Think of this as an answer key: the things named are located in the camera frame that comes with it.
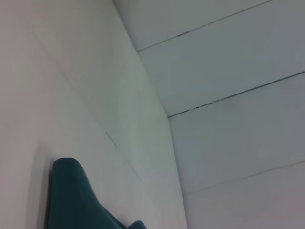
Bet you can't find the blue shirt with FREE print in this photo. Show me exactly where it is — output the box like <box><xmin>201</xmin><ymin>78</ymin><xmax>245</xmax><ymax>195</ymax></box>
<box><xmin>49</xmin><ymin>157</ymin><xmax>147</xmax><ymax>229</ymax></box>

